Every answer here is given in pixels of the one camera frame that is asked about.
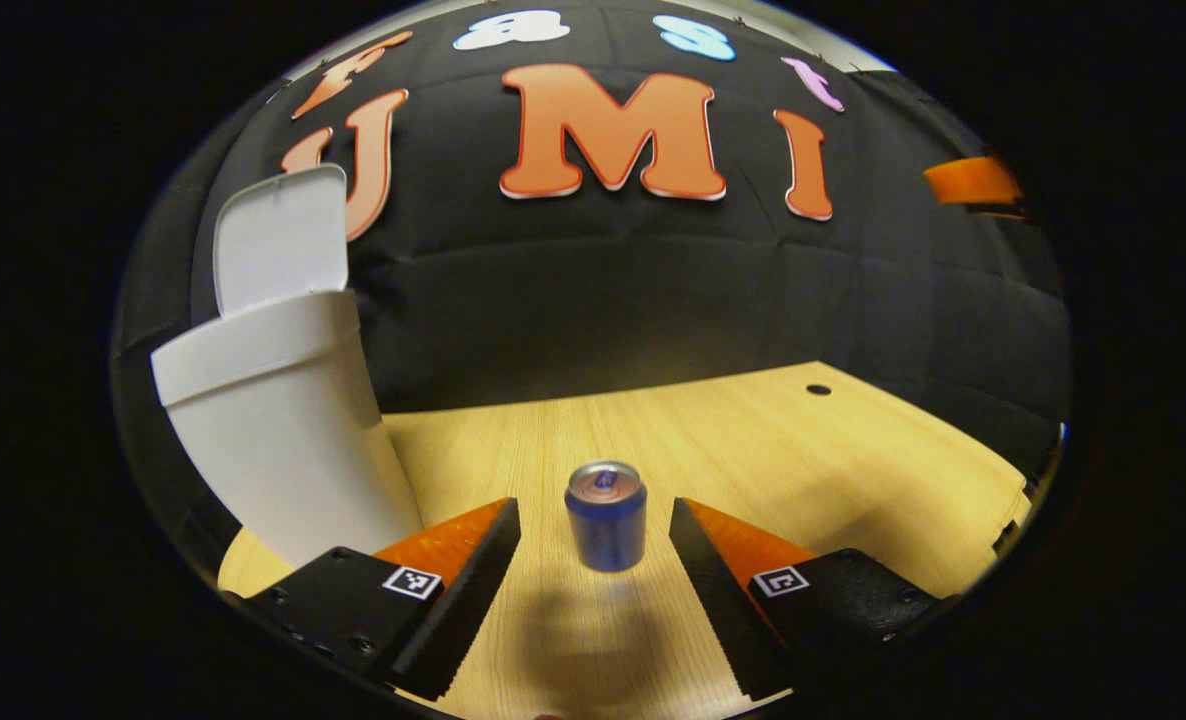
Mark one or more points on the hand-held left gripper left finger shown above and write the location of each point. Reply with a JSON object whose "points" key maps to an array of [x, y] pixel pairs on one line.
{"points": [[478, 590]]}

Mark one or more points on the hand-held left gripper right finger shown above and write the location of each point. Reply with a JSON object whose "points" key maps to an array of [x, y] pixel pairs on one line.
{"points": [[713, 590]]}

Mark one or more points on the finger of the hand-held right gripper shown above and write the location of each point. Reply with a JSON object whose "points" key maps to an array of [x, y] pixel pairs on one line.
{"points": [[968, 182]]}

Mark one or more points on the blue pop can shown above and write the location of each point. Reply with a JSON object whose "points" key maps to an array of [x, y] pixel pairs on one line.
{"points": [[605, 525]]}

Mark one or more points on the white desktop garbage bin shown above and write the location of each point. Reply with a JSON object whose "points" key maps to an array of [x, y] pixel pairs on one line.
{"points": [[283, 440]]}

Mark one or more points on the wooden desktop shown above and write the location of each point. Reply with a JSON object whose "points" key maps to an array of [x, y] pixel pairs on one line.
{"points": [[753, 450]]}

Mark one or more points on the black backdrop cloth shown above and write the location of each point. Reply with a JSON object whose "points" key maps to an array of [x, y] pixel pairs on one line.
{"points": [[603, 300]]}

